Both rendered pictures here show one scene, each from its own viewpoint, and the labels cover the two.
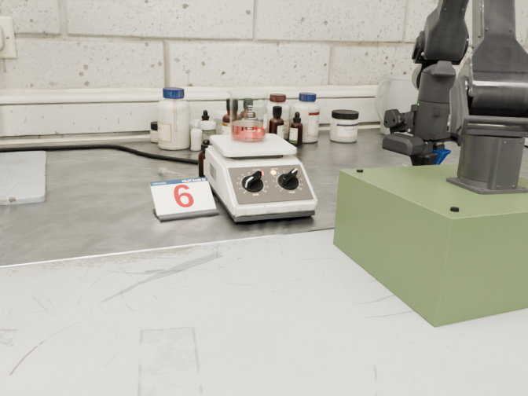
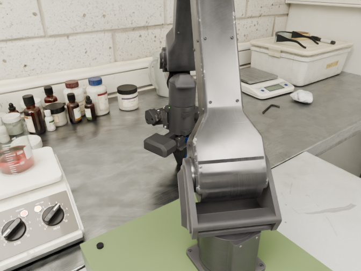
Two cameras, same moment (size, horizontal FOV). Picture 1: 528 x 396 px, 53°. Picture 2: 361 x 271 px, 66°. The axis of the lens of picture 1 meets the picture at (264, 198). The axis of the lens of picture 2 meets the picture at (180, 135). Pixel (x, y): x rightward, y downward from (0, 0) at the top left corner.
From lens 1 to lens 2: 44 cm
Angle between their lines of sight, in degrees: 16
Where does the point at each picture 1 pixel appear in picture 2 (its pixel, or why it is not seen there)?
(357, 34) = (131, 22)
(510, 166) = (247, 261)
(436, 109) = (183, 113)
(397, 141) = (154, 146)
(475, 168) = (212, 262)
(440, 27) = (177, 48)
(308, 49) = (94, 37)
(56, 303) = not seen: outside the picture
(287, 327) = not seen: outside the picture
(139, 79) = not seen: outside the picture
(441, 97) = (186, 102)
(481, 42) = (205, 120)
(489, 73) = (216, 164)
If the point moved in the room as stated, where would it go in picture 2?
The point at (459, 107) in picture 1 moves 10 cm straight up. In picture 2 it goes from (187, 205) to (188, 106)
